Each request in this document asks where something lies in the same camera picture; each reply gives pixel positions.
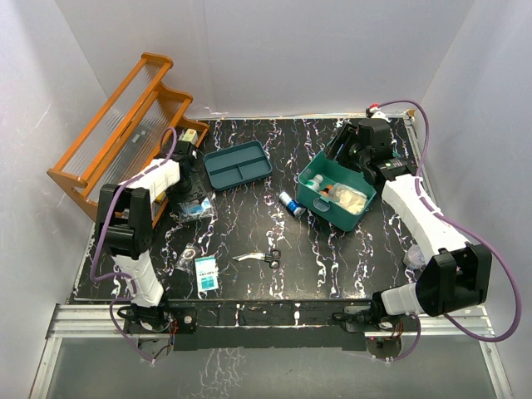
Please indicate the cream gloves plastic bag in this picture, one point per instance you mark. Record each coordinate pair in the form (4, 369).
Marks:
(349, 199)

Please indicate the orange wooden shelf rack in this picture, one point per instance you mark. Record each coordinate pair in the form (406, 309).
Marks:
(125, 134)

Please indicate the aluminium frame rail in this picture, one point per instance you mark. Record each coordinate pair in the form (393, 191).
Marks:
(265, 350)

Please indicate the white bottle green label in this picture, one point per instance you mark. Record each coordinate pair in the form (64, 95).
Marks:
(315, 183)

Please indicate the dark teal divided tray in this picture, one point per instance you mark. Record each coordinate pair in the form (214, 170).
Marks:
(237, 165)

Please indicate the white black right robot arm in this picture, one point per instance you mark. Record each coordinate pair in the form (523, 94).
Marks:
(457, 272)

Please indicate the teal medicine kit box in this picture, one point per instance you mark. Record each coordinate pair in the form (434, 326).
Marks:
(324, 207)

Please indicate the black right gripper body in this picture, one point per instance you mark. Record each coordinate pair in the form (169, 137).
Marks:
(350, 149)

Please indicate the black handled scissors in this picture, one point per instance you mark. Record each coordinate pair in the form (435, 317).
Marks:
(272, 258)

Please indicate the small clear zip bag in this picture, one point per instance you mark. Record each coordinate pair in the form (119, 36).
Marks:
(187, 258)

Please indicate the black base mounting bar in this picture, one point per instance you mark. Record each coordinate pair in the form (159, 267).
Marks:
(259, 324)

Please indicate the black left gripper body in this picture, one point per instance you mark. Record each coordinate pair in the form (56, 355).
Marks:
(187, 189)

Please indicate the alcohol wipes plastic bag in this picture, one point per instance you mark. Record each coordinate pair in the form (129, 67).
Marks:
(197, 210)

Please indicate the teal white sachet packet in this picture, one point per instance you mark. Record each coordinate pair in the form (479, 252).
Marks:
(206, 274)

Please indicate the yellow white small box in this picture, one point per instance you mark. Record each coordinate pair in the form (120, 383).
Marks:
(190, 135)

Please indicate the amber bottle orange cap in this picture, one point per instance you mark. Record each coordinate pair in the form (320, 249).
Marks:
(325, 191)

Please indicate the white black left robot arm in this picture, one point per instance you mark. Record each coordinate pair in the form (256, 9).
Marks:
(124, 223)

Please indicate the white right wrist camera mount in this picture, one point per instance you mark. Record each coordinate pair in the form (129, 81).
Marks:
(375, 112)

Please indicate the blue white bandage roll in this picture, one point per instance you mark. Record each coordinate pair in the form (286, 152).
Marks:
(293, 207)

